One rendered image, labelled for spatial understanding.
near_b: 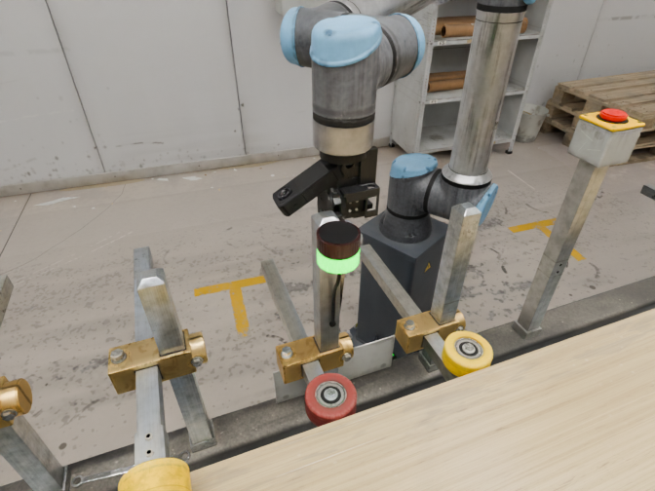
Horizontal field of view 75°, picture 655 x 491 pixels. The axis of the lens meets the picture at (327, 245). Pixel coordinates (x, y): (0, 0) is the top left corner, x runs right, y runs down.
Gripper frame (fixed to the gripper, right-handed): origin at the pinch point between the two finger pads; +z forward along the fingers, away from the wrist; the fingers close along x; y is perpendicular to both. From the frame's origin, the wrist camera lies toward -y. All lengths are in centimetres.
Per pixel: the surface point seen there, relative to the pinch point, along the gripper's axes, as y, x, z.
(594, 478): 20.4, -43.5, 11.0
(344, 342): -0.2, -8.5, 14.3
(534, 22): 234, 206, 7
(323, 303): -4.5, -9.2, 2.2
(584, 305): 68, -6, 31
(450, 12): 186, 240, 3
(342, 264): -3.9, -15.1, -10.3
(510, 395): 18.6, -29.5, 11.0
